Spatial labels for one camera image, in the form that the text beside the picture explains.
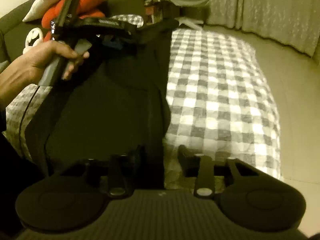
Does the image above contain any person's left hand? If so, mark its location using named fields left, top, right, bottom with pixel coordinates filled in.
left=19, top=41, right=89, bottom=84

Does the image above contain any grey star curtain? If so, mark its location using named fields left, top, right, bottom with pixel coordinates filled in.
left=207, top=0, right=319, bottom=57

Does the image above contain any black garment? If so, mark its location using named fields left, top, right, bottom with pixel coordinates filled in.
left=25, top=19, right=178, bottom=189

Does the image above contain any orange flower cushion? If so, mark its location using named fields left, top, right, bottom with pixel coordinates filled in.
left=41, top=0, right=105, bottom=42

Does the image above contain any dark green sofa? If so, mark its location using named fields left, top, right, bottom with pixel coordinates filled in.
left=0, top=0, right=146, bottom=63

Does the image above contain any grey white checkered quilt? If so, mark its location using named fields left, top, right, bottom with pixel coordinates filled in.
left=1, top=15, right=281, bottom=189

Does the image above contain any person's left forearm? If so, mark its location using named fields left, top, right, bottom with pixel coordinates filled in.
left=0, top=57, right=34, bottom=111

